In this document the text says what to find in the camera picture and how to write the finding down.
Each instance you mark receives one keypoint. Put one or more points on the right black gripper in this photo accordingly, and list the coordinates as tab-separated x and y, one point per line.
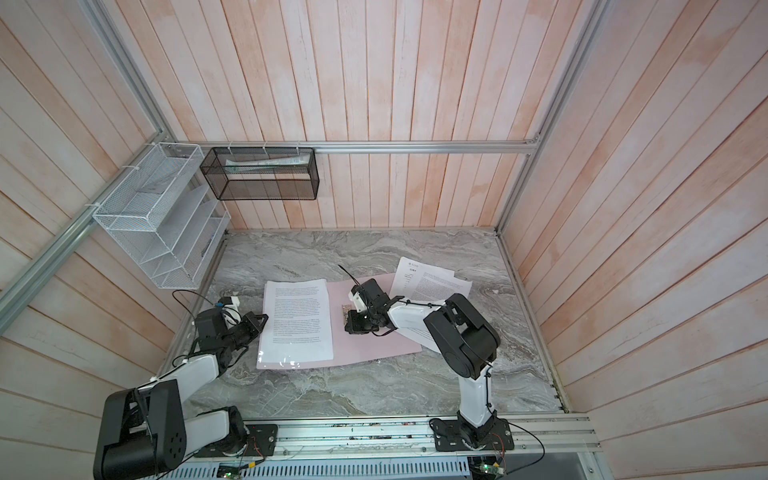
355	326

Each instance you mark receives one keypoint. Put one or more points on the horizontal aluminium back bar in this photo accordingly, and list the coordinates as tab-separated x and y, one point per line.
387	147

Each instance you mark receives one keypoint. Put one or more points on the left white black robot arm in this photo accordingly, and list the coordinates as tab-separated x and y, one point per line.
143	431

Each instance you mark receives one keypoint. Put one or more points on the left aluminium frame bar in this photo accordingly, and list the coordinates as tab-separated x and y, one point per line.
25	286

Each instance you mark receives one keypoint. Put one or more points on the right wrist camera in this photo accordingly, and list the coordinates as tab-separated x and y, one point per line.
357	300

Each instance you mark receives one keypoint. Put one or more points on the white wire mesh shelf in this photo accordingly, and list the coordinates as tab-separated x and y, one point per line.
169	228

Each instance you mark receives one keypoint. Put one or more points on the metal folder clip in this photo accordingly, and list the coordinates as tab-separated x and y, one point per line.
346	310

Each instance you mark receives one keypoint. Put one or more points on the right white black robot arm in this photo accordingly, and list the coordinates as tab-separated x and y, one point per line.
453	328

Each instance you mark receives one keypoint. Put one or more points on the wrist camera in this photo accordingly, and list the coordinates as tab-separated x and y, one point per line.
228	303
357	300

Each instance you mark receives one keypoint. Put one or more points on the white perforated cable duct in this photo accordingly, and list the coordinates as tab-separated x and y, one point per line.
390	467

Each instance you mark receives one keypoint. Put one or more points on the right aluminium frame post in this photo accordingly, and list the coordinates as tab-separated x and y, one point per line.
566	82

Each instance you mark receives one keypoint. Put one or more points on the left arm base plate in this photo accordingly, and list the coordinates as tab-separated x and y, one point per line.
258	439

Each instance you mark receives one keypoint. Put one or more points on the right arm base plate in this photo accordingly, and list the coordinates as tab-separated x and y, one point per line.
455	435

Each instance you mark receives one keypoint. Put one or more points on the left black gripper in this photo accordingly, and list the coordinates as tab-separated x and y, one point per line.
249	320

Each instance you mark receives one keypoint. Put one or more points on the aluminium front rail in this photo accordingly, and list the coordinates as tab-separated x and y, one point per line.
354	437

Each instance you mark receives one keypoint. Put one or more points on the black mesh wall basket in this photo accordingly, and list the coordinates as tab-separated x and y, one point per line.
262	173

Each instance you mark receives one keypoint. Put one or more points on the printed paper sheet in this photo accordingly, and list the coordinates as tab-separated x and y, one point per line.
408	315
298	331
418	281

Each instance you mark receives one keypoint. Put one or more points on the pink file folder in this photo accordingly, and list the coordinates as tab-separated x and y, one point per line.
351	349

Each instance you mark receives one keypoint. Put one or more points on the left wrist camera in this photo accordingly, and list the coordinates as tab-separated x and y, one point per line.
228	303

